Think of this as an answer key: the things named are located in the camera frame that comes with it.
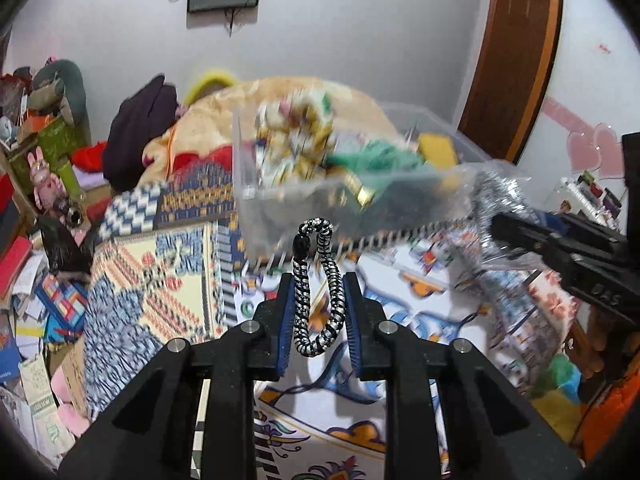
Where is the grey stuffed toy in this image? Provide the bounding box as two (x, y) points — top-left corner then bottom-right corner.
(27, 58), (87, 127)

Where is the pink bunny plush toy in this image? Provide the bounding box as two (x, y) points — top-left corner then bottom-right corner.
(27, 146), (67, 214)

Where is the green cardboard box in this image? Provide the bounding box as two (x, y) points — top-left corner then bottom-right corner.
(8, 117), (87, 195)

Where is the brown wooden door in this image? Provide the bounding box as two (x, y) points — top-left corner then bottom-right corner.
(459, 0), (563, 164)

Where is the black white braided rope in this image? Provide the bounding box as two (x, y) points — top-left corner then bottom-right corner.
(290, 216), (347, 359)

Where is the white small cabinet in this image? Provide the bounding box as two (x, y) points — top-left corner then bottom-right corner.
(544, 170), (625, 233)

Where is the clear plastic storage box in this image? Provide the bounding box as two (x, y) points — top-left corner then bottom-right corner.
(232, 103), (490, 264)

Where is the patterned bed cover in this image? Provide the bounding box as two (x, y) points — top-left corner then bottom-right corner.
(81, 159), (582, 480)

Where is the yellow sponge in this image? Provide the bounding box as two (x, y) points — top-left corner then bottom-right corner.
(418, 132), (459, 169)

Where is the blue colourful pencil case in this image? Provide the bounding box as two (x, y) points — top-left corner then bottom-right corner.
(35, 274), (88, 333)

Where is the green knitted cloth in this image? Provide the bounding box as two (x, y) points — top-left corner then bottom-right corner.
(324, 140), (424, 174)

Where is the silver tinsel plastic bag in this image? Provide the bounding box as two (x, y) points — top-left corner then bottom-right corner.
(448, 159), (546, 272)

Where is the floral fabric bundle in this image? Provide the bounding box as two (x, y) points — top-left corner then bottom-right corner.
(256, 89), (335, 188)

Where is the beige fleece blanket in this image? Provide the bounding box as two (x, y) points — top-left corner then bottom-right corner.
(139, 76), (398, 184)

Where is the yellow plush ring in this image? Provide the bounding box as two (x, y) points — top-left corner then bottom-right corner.
(183, 69), (239, 106)

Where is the dark purple clothing pile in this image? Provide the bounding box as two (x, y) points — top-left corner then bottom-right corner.
(102, 74), (178, 192)

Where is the black plastic bag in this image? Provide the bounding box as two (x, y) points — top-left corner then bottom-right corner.
(36, 216), (96, 280)

